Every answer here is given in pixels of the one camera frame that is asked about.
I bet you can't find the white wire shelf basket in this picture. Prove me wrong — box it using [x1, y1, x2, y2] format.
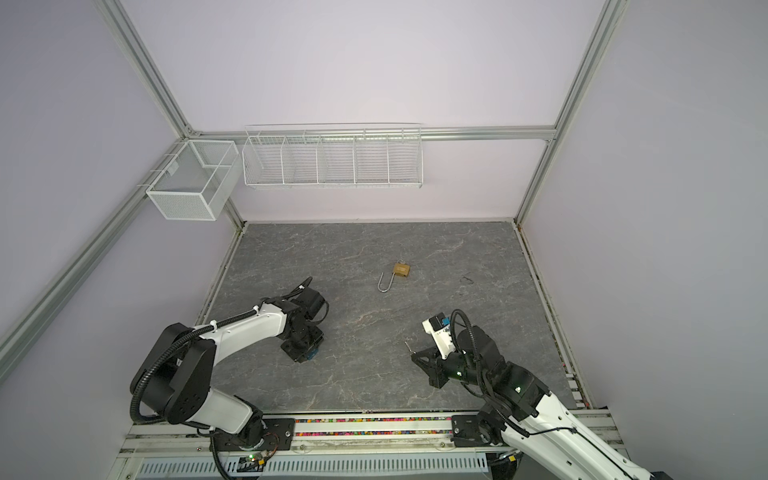
[241, 123, 424, 188]

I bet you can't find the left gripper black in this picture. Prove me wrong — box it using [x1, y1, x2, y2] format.
[282, 320, 326, 364]

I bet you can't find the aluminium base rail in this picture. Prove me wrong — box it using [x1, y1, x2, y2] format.
[116, 409, 626, 460]

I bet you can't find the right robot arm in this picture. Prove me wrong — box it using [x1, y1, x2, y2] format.
[411, 309, 670, 479]

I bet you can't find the brass padlock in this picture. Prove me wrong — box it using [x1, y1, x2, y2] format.
[377, 262, 411, 293]

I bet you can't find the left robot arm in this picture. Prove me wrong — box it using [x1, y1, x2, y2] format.
[129, 278, 329, 450]

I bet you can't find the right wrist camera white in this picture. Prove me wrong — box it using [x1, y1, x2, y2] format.
[422, 313, 456, 360]

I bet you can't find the white mesh box basket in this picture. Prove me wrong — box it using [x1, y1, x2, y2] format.
[147, 140, 243, 221]

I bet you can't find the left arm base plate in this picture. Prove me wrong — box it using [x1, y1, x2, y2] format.
[213, 417, 296, 452]

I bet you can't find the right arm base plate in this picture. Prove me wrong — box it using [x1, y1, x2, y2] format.
[451, 414, 499, 448]

